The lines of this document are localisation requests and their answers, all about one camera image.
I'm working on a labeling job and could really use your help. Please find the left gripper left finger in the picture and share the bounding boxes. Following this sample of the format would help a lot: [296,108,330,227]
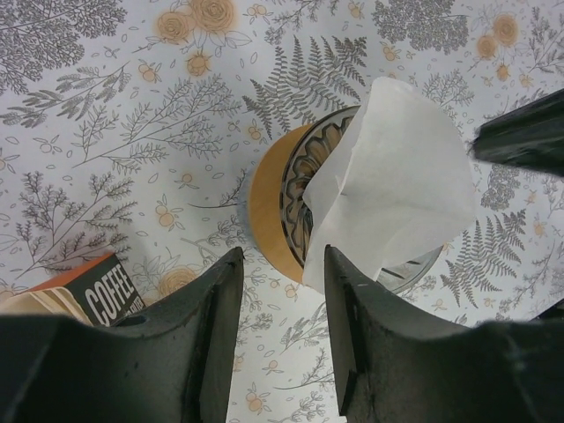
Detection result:
[1,248,244,422]

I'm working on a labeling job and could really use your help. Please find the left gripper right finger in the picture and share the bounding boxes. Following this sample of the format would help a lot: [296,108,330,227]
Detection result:
[324,247,563,422]

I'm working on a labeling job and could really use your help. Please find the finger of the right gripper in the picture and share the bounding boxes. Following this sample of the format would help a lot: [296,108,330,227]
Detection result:
[471,90,563,174]

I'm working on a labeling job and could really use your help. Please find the coffee filter paper box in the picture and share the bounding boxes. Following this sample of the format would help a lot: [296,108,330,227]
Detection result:
[1,253,145,327]

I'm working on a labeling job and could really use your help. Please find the beige paper coffee filter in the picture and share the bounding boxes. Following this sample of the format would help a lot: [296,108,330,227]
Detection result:
[302,77,475,292]

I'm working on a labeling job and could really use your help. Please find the wooden dripper ring holder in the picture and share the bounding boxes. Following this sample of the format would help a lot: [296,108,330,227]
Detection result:
[247,124,311,283]

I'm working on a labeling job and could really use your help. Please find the grey glass dripper cone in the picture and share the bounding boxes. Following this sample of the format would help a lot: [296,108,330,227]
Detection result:
[278,105,444,295]

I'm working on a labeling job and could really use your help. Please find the glass measuring pitcher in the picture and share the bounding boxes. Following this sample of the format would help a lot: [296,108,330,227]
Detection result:
[236,161,258,242]

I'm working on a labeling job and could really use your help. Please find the floral patterned table mat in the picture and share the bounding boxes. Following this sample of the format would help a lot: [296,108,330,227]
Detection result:
[1,1,563,422]

